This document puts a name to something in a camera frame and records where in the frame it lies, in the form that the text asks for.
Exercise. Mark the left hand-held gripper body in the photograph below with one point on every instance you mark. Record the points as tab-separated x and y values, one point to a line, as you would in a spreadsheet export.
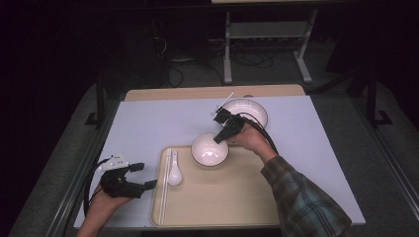
118	187

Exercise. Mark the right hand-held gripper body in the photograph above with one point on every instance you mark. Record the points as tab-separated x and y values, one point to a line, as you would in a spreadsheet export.
234	123

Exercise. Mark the white bowl with dark rim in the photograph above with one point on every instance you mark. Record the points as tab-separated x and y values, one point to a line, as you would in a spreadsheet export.
207	151

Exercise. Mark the white plate with dark rim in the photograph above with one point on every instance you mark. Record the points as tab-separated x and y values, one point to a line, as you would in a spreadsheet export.
250	107

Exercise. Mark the white ceramic spoon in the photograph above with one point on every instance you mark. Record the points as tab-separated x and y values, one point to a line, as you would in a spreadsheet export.
174	176

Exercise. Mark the beige plastic tray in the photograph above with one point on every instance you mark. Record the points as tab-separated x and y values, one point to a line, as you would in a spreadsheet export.
224	200

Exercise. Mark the person's left hand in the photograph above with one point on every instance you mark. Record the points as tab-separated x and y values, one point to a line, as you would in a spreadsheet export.
102	205

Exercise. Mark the person's right hand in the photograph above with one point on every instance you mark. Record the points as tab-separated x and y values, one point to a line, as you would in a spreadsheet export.
253	140

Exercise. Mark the white table mat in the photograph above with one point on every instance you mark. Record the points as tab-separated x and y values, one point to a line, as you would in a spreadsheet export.
148	128

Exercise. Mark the black metal stand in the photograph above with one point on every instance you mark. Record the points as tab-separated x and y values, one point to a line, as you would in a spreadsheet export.
372	98
100	102

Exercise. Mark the aluminium frame rail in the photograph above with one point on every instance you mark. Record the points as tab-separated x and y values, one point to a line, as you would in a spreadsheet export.
392	164
75	191

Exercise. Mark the white metal desk frame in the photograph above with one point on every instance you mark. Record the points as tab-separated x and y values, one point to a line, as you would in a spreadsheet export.
227	49

